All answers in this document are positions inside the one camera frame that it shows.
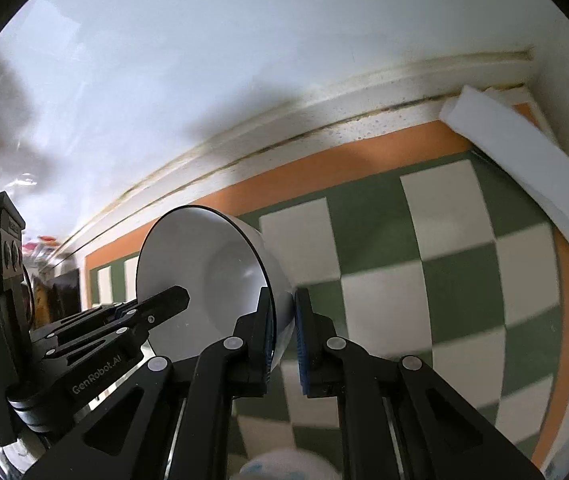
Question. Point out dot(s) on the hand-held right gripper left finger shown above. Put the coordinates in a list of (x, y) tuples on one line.
[(266, 325)]

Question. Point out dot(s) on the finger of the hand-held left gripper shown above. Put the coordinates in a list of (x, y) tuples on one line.
[(94, 370), (159, 302)]

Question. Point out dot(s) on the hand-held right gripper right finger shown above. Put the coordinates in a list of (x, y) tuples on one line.
[(302, 345)]

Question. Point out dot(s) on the white bowl dark rim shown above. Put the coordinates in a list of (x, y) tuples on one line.
[(287, 466), (204, 260)]

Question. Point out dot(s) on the green white checkered table mat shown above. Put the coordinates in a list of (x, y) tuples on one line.
[(379, 230)]

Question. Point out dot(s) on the white folded paper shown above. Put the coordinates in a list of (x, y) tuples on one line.
[(519, 160)]

